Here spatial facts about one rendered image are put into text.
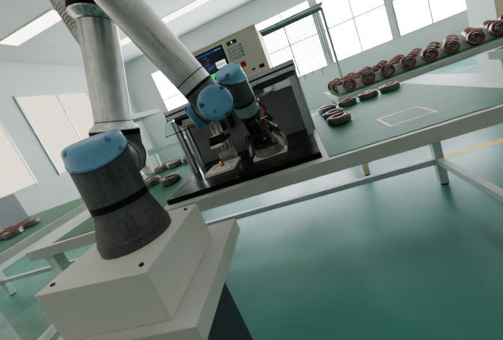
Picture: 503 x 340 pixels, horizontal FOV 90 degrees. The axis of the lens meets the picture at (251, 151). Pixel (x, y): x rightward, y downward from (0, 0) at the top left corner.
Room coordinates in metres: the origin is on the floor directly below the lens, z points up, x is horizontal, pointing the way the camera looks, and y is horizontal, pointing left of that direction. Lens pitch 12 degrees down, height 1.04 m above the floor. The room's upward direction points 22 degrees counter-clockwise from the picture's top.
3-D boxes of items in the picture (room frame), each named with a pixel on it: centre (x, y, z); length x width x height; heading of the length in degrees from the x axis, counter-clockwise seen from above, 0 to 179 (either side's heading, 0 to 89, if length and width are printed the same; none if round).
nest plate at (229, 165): (1.15, 0.15, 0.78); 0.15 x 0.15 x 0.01; 76
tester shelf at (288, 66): (1.43, -0.04, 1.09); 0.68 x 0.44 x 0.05; 76
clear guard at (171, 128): (1.16, 0.15, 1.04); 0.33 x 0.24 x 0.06; 166
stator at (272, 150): (0.89, -0.06, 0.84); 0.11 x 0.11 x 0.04
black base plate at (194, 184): (1.14, 0.03, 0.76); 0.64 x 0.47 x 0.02; 76
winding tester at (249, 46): (1.43, -0.06, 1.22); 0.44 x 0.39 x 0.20; 76
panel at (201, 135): (1.37, -0.03, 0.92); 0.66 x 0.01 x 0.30; 76
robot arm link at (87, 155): (0.53, 0.29, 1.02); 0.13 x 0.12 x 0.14; 12
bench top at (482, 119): (1.36, -0.03, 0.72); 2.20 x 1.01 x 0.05; 76
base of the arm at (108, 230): (0.52, 0.30, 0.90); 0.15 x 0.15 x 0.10
